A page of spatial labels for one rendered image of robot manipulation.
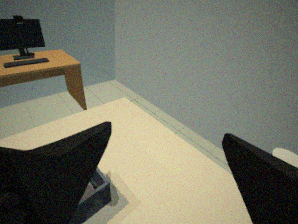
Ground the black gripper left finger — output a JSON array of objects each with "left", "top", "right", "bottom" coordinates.
[{"left": 0, "top": 121, "right": 112, "bottom": 224}]

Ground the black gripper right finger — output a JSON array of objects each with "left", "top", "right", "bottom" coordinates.
[{"left": 222, "top": 133, "right": 298, "bottom": 224}]

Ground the dark grey open box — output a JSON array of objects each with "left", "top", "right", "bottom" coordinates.
[{"left": 69, "top": 167, "right": 111, "bottom": 224}]

